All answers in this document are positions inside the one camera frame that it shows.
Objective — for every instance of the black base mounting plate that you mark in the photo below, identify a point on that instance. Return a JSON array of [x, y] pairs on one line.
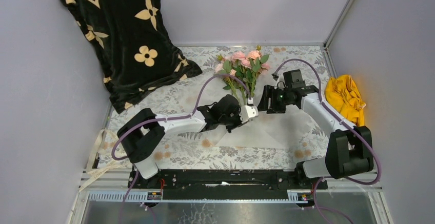
[[243, 185]]

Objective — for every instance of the pink fake flower bouquet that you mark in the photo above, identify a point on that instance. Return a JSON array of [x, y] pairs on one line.
[[245, 67]]

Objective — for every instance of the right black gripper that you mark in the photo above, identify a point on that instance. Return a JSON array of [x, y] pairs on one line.
[[269, 92]]

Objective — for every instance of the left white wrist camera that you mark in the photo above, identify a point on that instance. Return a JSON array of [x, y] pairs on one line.
[[248, 111]]

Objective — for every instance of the yellow cloth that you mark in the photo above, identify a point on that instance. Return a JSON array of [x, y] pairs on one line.
[[342, 94]]

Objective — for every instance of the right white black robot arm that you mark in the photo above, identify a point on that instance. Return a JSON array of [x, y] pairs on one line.
[[348, 150]]

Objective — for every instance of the floral patterned table mat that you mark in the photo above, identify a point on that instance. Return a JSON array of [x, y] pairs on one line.
[[192, 151]]

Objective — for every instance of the cream printed ribbon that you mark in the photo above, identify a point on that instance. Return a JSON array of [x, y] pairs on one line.
[[100, 160]]

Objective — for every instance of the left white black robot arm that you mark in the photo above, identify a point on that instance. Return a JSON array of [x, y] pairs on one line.
[[140, 136]]

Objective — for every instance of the white translucent wrapping paper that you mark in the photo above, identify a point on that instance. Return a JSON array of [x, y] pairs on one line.
[[277, 131]]

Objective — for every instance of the black blanket with cream flowers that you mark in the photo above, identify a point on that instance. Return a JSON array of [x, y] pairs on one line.
[[132, 46]]

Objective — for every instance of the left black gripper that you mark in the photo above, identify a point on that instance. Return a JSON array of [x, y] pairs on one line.
[[236, 111]]

